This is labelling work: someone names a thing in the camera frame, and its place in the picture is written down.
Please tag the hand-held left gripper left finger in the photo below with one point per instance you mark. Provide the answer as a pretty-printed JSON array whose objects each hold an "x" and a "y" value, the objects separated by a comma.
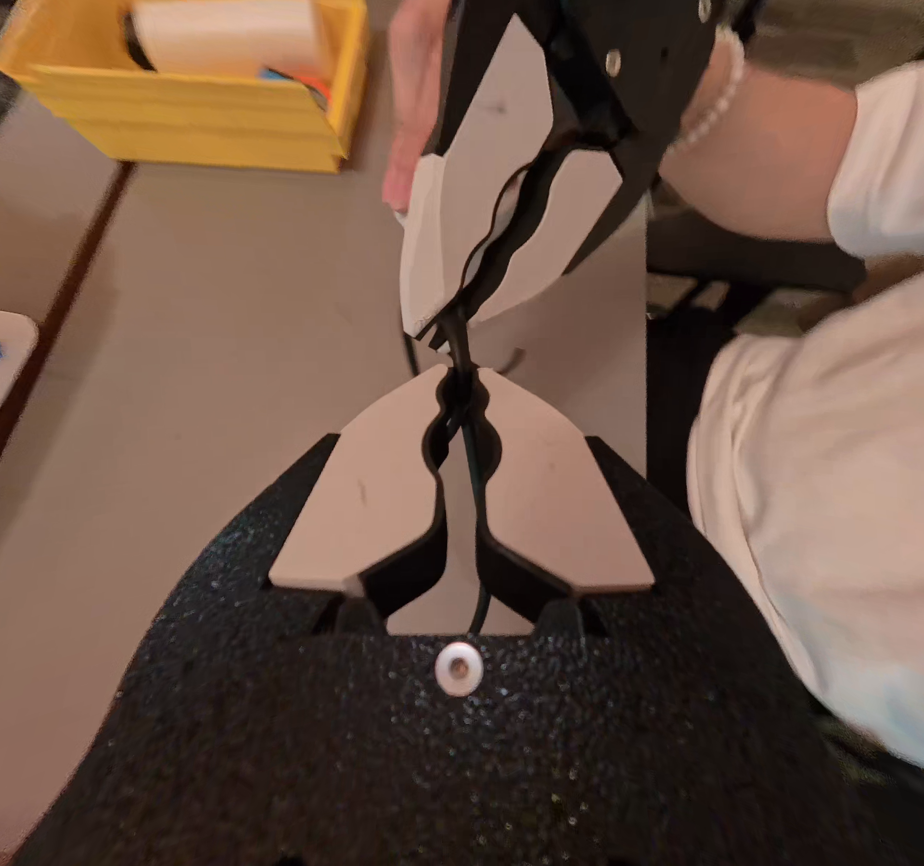
[{"x": 361, "y": 513}]

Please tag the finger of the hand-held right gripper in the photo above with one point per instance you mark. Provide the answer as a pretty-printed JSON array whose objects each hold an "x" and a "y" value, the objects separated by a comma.
[
  {"x": 477, "y": 159},
  {"x": 563, "y": 224}
]

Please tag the white cylinder with black cap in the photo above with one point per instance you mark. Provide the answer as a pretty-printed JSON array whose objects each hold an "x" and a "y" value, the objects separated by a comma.
[{"x": 231, "y": 36}]

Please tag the white stand base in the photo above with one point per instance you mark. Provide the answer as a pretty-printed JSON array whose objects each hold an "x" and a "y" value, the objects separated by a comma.
[{"x": 12, "y": 354}]

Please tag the person's right hand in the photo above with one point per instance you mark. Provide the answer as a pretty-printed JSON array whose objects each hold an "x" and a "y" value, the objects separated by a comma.
[{"x": 416, "y": 72}]

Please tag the yellow plastic bin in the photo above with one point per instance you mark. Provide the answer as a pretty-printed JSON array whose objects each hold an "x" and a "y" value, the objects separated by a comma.
[{"x": 188, "y": 123}]

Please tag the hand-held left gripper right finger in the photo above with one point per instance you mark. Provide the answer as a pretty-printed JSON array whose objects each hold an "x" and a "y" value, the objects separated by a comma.
[{"x": 563, "y": 513}]

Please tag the person's right forearm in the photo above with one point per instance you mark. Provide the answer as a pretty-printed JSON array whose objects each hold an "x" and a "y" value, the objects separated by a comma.
[{"x": 773, "y": 152}]

